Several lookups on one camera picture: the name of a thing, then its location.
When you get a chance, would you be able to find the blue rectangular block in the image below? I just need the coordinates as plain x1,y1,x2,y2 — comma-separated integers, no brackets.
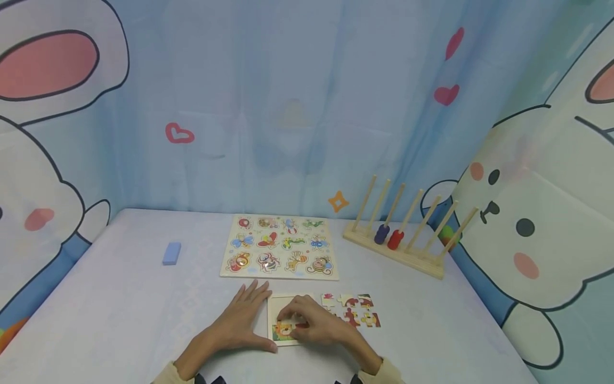
161,242,182,266

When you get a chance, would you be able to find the person's left forearm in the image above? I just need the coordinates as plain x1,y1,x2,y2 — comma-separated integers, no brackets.
151,331,224,384

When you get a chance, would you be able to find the pile of jigsaw pieces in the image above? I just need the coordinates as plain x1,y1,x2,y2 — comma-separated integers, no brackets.
320,292,383,329

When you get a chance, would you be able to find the person's left hand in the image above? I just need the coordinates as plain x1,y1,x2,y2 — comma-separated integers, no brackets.
200,281,279,355

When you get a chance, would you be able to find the person's right hand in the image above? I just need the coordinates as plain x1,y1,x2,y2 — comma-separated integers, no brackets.
276,294,360,357

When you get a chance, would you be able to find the wooden animal peg puzzle board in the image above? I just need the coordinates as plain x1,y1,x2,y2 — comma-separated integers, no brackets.
219,214,341,282

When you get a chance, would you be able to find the wooden peg rack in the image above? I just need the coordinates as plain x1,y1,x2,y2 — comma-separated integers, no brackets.
342,174,481,280

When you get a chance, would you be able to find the small wooden jigsaw frame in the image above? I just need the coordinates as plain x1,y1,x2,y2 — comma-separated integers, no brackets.
266,293,318,348

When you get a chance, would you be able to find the person's right forearm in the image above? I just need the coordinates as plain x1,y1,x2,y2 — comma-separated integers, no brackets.
336,341,406,384

